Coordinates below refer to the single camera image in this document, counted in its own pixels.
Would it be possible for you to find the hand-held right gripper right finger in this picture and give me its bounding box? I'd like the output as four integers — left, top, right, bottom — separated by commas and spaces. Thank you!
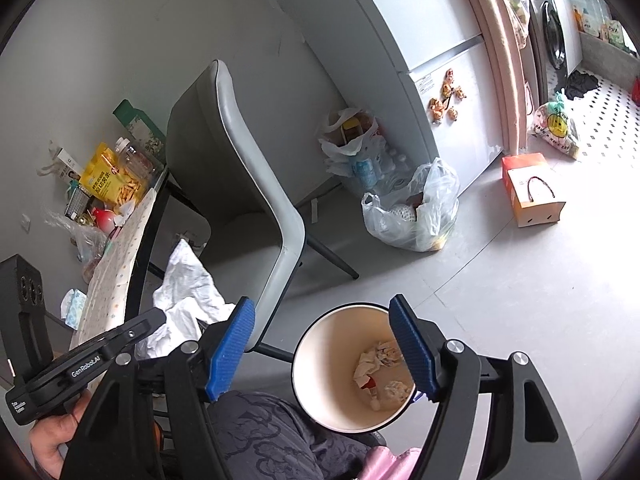
389, 294, 581, 480

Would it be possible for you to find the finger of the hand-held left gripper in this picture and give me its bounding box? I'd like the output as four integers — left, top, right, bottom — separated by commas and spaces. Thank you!
99, 307, 167, 357

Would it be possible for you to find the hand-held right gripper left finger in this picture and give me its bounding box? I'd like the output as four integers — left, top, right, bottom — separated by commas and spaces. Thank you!
60, 296, 257, 480

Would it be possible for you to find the printed paper ball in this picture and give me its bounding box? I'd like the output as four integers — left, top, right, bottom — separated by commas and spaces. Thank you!
352, 340, 406, 391

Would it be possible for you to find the small white paper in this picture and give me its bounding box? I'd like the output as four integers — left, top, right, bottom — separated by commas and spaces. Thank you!
382, 379, 413, 403

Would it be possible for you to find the large white paper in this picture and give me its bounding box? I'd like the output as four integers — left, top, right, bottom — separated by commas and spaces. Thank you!
132, 239, 236, 361

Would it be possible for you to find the white waste bin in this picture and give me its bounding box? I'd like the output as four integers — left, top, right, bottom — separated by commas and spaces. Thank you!
290, 302, 418, 433

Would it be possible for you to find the person's left hand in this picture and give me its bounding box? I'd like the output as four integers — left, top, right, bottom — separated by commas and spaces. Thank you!
29, 390, 94, 478

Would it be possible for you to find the floral tablecloth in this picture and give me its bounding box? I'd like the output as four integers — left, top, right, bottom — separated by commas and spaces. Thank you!
67, 187, 156, 351

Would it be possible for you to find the blue tissue box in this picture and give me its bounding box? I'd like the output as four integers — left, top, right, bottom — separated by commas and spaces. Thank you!
60, 287, 88, 331

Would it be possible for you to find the person's leg in dark trousers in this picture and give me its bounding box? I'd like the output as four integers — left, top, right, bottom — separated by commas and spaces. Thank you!
207, 391, 386, 480

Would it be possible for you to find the crumpled white tissue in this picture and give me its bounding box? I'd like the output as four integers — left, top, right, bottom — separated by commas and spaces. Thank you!
112, 200, 137, 228

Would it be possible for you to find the red peach-shaped toy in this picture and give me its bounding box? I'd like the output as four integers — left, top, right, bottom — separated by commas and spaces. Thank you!
92, 207, 117, 233

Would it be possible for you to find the pink cloth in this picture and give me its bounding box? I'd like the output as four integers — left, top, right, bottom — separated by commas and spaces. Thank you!
362, 447, 426, 480

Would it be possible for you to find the large clear plastic bag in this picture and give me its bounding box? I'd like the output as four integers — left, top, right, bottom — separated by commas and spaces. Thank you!
361, 156, 461, 253

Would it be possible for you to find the yellow snack bag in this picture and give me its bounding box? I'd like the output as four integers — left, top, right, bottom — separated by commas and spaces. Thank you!
79, 141, 146, 208

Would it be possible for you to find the clear plastic jar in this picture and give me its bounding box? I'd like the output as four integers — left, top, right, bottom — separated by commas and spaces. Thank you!
115, 137, 163, 186

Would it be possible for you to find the white carton box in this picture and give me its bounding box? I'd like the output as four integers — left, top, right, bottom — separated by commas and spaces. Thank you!
47, 146, 83, 181

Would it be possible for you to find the pack of water bottles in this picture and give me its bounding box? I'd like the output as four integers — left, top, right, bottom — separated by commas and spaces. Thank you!
350, 145, 416, 196

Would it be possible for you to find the grey upholstered chair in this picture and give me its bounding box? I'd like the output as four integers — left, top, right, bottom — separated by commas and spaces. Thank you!
165, 59, 361, 393

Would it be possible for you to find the orange cardboard gift box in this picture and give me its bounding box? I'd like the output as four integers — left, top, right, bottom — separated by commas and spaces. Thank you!
501, 152, 567, 228

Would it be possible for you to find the tall green box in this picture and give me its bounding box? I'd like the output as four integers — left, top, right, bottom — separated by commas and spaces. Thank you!
112, 99, 167, 163

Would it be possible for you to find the white bag with boxes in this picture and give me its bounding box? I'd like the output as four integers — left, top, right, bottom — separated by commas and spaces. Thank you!
319, 106, 383, 176

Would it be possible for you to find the cluster of brown bear magnets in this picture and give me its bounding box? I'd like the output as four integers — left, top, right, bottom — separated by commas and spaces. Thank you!
427, 69, 469, 122

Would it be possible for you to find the yellow smiley plastic bag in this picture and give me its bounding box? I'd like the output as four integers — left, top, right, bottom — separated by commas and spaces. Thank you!
530, 89, 583, 161

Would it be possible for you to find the black cloth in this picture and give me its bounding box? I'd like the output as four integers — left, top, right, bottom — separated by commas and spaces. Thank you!
564, 70, 601, 101

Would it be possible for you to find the white refrigerator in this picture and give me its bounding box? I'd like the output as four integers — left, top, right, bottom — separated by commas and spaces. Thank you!
262, 0, 506, 196

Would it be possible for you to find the hanging plastic bag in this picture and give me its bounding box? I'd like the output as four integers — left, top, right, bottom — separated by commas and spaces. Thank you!
497, 0, 531, 51

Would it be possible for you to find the grey washing machine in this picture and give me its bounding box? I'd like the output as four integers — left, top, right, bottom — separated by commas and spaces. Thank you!
512, 0, 583, 73

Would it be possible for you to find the white orange pouch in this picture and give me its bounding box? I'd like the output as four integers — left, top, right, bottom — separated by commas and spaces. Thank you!
572, 5, 603, 38

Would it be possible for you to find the green white pouch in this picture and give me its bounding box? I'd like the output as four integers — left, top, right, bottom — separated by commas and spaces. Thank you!
602, 19, 631, 51

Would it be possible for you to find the black wire basket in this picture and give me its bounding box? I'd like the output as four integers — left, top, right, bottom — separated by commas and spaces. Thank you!
64, 183, 93, 221

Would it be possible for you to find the pink door frame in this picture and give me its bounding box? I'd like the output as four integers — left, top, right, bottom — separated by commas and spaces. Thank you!
450, 0, 538, 156

